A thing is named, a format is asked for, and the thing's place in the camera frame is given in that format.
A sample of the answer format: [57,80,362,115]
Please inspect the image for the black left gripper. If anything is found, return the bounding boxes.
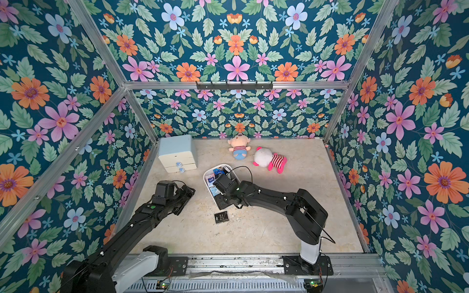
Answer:
[164,184,197,214]

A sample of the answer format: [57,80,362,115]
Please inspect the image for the blue cartoon tissue pack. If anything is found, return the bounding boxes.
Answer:
[213,167,229,178]

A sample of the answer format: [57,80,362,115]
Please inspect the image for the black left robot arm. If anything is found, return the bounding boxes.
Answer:
[58,181,195,293]

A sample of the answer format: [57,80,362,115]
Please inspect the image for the baby doll plush toy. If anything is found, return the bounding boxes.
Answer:
[228,133,251,160]

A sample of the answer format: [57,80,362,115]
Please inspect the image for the black Face tissue pack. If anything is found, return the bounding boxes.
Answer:
[214,211,229,224]

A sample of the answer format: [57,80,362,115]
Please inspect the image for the white plastic storage box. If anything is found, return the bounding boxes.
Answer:
[203,164,240,210]

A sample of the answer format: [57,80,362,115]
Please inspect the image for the black wall hook rail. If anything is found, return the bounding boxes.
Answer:
[195,81,274,91]

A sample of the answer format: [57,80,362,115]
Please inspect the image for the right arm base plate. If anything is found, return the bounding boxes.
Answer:
[282,253,334,276]

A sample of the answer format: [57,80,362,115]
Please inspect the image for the small blue-top drawer cabinet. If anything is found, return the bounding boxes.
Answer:
[158,134,198,173]

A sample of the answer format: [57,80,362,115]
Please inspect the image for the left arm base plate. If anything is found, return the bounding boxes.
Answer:
[144,255,189,277]

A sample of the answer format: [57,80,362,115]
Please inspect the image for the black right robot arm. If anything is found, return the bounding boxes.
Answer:
[213,175,329,265]

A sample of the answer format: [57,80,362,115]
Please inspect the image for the pink floral Tempo tissue pack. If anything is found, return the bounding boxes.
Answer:
[205,174,216,187]

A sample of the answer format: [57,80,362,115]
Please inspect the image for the white pink plush toy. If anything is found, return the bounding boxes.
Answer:
[253,147,288,174]

